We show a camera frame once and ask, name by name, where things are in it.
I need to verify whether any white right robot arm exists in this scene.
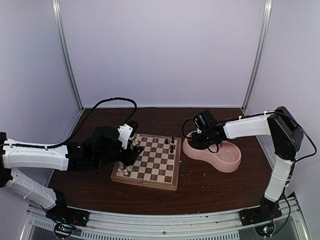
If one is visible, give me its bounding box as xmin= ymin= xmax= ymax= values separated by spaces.
xmin=182 ymin=106 xmax=304 ymax=221

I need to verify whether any white chess pieces row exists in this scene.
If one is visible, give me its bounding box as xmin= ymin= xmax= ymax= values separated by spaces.
xmin=117 ymin=134 xmax=144 ymax=176

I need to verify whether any aluminium frame post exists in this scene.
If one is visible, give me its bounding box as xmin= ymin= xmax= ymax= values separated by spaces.
xmin=52 ymin=0 xmax=84 ymax=112
xmin=241 ymin=0 xmax=273 ymax=114

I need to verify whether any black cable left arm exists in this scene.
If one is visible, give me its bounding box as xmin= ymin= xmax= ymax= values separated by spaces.
xmin=47 ymin=97 xmax=138 ymax=150

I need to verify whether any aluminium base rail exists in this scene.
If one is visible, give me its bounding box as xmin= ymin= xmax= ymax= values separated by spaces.
xmin=20 ymin=197 xmax=306 ymax=240

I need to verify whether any wooden chess board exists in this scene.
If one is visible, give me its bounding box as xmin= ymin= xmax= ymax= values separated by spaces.
xmin=110 ymin=134 xmax=182 ymax=191

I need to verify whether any aluminium frame post right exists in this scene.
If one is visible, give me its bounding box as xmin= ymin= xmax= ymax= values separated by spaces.
xmin=241 ymin=0 xmax=273 ymax=114

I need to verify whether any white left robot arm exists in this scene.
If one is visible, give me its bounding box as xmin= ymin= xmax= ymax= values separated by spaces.
xmin=0 ymin=120 xmax=143 ymax=222

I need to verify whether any pink plastic double bowl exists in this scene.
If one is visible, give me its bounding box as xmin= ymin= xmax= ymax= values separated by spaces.
xmin=182 ymin=139 xmax=242 ymax=173

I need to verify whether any aluminium frame post left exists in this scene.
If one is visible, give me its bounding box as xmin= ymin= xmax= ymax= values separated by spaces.
xmin=52 ymin=0 xmax=84 ymax=112

